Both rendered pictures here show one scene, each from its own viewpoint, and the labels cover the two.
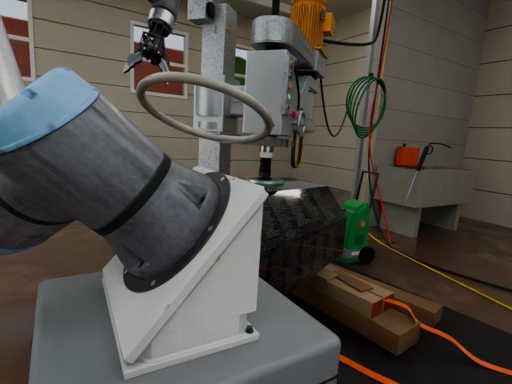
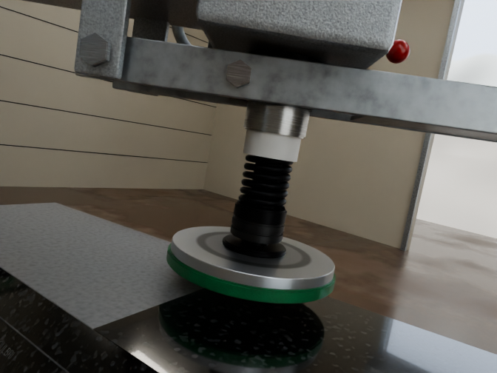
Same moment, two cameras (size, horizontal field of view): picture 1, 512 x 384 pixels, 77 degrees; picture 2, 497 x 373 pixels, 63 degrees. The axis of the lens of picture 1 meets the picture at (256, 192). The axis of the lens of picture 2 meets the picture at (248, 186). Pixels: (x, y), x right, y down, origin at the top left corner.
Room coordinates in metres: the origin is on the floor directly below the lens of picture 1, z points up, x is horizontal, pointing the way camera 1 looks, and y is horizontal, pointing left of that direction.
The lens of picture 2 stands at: (2.00, 0.44, 1.05)
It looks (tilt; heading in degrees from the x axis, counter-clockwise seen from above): 7 degrees down; 250
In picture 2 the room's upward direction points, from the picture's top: 10 degrees clockwise
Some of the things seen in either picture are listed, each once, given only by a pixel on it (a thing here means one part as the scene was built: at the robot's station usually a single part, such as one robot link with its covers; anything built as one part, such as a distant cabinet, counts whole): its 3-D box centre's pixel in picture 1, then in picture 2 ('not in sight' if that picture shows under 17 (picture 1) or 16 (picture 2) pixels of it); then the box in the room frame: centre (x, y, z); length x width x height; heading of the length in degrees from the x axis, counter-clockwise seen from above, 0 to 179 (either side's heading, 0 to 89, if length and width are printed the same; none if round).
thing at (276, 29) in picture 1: (292, 56); not in sight; (2.13, -0.17, 1.64); 0.96 x 0.25 x 0.17; 159
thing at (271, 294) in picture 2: (264, 180); (252, 254); (1.81, -0.04, 0.90); 0.22 x 0.22 x 0.04
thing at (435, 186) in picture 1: (423, 198); not in sight; (4.40, -2.30, 0.43); 1.30 x 0.62 x 0.86; 122
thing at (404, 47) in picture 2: not in sight; (381, 49); (1.66, -0.06, 1.20); 0.08 x 0.03 x 0.03; 159
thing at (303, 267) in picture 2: (264, 180); (253, 252); (1.81, -0.04, 0.90); 0.21 x 0.21 x 0.01
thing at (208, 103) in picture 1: (241, 101); not in sight; (2.54, 0.15, 1.39); 0.74 x 0.34 x 0.25; 75
